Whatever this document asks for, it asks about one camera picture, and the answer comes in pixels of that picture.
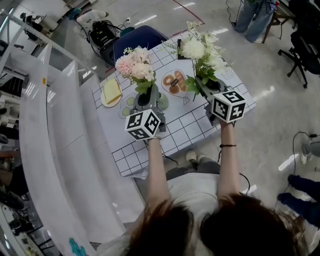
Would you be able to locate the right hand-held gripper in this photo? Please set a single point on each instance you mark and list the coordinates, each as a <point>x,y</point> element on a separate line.
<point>228,107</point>

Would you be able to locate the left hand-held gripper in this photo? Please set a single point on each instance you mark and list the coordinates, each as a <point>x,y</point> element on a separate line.
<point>138,125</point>

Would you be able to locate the green vase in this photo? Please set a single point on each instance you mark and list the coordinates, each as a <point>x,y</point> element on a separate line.
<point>163,101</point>

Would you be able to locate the pink flower bouquet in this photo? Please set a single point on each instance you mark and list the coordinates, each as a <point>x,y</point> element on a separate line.
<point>138,68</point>

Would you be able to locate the white flower bouquet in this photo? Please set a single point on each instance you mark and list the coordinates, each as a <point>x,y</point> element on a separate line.
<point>193,48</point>

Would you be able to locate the person's left forearm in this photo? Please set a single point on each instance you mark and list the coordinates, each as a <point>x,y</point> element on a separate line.
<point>156,170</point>

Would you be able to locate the person's right forearm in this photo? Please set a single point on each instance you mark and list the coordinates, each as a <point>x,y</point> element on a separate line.
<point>228,170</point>

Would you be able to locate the yellow toast slice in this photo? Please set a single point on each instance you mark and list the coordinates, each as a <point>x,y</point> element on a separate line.
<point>112,91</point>

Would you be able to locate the white grid tablecloth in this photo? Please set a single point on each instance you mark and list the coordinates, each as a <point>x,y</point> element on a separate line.
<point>185,127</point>

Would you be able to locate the black wrist band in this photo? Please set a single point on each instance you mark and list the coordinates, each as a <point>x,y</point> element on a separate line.
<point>228,145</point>

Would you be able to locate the blue chair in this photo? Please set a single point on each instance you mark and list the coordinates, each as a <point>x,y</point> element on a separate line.
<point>140,37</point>

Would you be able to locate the person's left white shoe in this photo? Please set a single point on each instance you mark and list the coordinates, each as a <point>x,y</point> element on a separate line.
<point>191,155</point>

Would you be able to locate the person's white shoe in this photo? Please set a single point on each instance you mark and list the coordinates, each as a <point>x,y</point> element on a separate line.
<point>200,158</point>
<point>191,155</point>

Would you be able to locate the person's right white shoe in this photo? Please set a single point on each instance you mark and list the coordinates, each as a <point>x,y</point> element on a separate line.
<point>200,158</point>

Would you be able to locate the black equipment unit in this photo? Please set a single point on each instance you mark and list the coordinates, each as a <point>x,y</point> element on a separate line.
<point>102,35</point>

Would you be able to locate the white power strip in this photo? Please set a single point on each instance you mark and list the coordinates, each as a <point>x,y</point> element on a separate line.
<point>128,20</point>

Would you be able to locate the person's grey trousers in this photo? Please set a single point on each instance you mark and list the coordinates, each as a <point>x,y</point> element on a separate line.
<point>192,167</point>

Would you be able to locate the brown wooden chair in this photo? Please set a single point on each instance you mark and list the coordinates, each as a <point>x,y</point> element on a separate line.
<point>277,22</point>

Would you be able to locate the black office chair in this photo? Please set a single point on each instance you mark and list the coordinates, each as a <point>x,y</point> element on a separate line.
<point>302,55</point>

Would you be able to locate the white metal shelving rack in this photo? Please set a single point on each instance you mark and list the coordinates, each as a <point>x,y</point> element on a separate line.
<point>65,150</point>

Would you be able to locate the person's white shirt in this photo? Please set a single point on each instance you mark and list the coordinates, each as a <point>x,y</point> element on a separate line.
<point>192,192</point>

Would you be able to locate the black picture frame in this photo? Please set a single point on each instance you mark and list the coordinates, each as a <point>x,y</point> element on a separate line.
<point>179,56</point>

